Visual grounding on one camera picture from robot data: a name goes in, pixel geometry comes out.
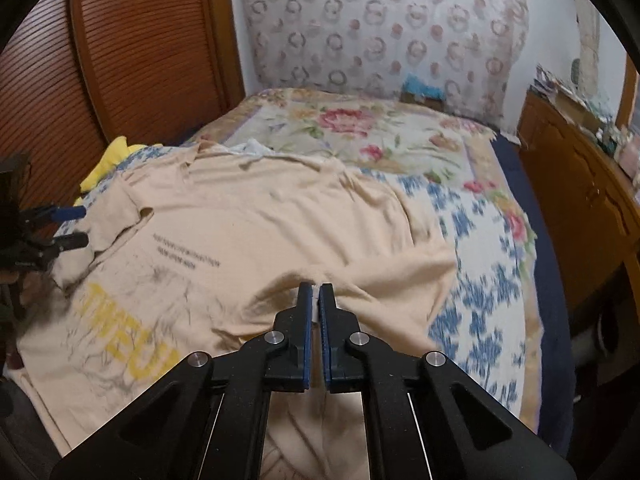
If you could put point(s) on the brown louvered wardrobe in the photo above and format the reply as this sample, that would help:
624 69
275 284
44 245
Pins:
77 74

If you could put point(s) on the wooden sideboard cabinet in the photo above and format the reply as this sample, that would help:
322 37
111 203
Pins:
586 202

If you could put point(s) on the tied beige curtain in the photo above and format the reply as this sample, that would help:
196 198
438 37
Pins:
588 22

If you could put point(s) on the person left hand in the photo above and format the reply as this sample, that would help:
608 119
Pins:
19 291

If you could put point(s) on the circle patterned curtain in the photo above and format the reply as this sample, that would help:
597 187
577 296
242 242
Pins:
464 48

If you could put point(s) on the peach printed t-shirt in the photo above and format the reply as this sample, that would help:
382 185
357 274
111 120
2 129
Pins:
200 250

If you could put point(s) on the blue item on box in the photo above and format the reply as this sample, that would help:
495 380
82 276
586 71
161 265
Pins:
419 90

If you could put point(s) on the yellow plush toy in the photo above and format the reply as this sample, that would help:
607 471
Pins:
116 152

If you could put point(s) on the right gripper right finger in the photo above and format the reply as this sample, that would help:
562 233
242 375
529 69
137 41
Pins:
424 417

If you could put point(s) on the navy bed sheet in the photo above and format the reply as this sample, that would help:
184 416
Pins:
558 380

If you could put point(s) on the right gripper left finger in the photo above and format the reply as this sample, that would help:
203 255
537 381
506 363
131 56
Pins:
206 418

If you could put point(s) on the pink floral bedspread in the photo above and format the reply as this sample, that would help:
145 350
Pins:
375 135

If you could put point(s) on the cardboard box on cabinet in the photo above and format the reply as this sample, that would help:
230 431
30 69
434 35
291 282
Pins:
576 111

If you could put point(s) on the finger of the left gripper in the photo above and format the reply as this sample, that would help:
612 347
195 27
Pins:
45 251
43 215

